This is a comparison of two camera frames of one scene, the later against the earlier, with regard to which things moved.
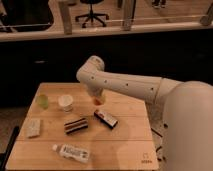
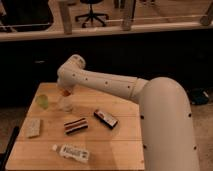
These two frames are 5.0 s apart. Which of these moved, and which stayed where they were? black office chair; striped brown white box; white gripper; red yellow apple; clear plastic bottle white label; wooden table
Moved: red yellow apple; white gripper
Stayed: wooden table; black office chair; clear plastic bottle white label; striped brown white box
